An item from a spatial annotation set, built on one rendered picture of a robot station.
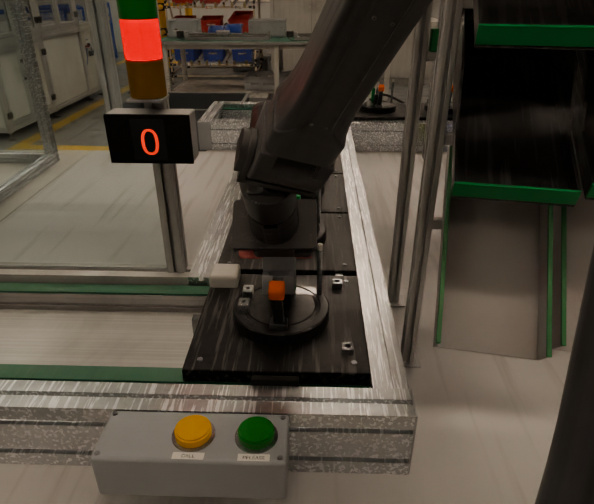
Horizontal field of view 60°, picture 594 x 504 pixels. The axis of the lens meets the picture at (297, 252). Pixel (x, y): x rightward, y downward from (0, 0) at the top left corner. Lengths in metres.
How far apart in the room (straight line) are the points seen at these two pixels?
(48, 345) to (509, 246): 0.68
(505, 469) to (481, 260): 0.27
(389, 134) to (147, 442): 1.47
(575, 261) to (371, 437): 0.36
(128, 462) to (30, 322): 0.40
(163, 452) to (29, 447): 0.21
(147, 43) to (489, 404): 0.69
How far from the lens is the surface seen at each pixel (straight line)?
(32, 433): 0.74
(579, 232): 0.79
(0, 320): 0.97
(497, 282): 0.72
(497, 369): 0.89
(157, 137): 0.77
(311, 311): 0.73
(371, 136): 1.87
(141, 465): 0.61
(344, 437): 0.65
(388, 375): 0.69
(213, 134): 1.89
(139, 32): 0.75
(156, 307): 0.90
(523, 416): 0.83
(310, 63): 0.38
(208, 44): 5.77
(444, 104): 0.68
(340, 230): 1.01
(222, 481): 0.61
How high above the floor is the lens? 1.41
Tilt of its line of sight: 28 degrees down
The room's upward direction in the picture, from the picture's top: straight up
